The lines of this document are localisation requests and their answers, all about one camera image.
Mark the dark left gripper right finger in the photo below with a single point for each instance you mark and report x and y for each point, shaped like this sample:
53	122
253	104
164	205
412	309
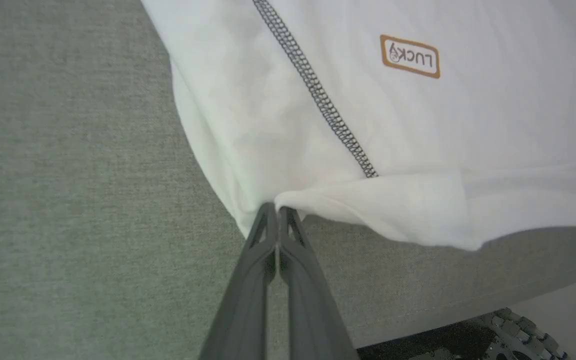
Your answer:
313	315

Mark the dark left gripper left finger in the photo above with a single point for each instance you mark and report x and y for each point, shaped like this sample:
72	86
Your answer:
243	310

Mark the white garment with LUCKY patch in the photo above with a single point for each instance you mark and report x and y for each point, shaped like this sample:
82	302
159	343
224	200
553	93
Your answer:
418	125

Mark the grey-green fabric sofa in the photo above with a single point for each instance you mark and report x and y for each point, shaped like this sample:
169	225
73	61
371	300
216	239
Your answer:
68	200

